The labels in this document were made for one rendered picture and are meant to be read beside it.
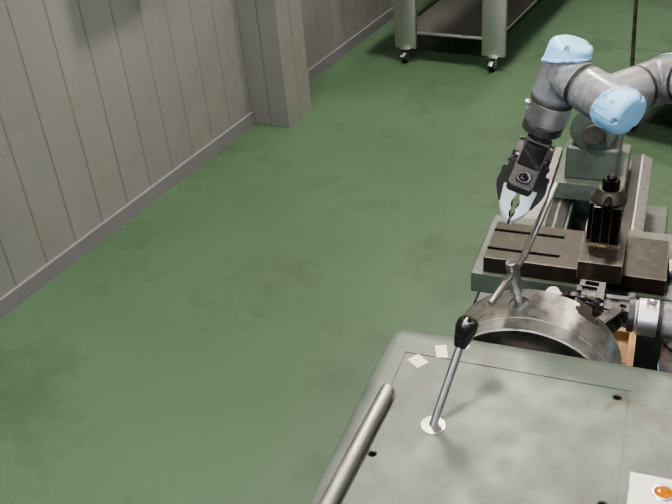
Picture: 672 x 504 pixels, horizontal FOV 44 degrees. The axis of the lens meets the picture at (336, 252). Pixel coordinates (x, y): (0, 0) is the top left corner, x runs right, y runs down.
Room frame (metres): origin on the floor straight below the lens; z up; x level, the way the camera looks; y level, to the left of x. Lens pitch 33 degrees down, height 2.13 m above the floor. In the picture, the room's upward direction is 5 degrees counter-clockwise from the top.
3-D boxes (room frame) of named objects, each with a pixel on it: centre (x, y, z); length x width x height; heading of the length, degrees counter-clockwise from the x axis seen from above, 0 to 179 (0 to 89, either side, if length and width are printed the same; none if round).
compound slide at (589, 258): (1.66, -0.65, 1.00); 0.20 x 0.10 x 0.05; 156
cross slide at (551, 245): (1.71, -0.60, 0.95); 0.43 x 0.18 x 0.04; 66
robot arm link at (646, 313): (1.29, -0.60, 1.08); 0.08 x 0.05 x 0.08; 156
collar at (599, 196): (1.69, -0.66, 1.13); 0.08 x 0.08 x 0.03
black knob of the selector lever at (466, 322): (0.92, -0.17, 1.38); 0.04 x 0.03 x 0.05; 156
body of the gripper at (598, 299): (1.33, -0.53, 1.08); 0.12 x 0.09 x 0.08; 66
